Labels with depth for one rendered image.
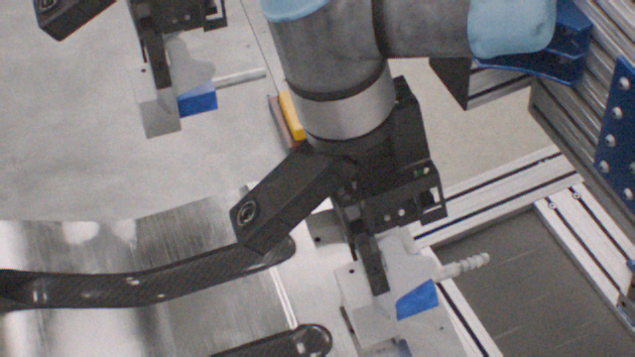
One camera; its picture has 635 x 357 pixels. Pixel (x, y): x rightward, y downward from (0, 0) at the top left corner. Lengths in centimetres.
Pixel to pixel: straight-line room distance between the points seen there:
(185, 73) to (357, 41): 37
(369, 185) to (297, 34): 17
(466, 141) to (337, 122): 154
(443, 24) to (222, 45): 69
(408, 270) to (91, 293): 30
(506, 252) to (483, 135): 48
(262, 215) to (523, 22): 27
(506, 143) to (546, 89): 93
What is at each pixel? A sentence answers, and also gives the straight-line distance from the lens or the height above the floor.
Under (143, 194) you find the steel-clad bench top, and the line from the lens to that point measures 132.
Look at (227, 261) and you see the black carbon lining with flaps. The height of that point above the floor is 88.
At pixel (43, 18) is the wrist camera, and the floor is 107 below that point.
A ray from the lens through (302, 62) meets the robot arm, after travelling 84.
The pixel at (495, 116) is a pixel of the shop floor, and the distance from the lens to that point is 245.
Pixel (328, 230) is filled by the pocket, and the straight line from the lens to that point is 119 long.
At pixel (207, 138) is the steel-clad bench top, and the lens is 136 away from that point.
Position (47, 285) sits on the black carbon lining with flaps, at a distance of 113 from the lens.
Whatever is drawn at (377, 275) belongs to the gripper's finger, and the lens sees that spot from 97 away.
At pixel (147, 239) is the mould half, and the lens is 118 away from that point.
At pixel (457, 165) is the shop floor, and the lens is 237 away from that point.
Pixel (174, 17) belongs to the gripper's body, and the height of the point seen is 105.
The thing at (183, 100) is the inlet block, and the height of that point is 94.
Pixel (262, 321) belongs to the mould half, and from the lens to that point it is 111.
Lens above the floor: 182
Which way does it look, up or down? 51 degrees down
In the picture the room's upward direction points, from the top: 3 degrees counter-clockwise
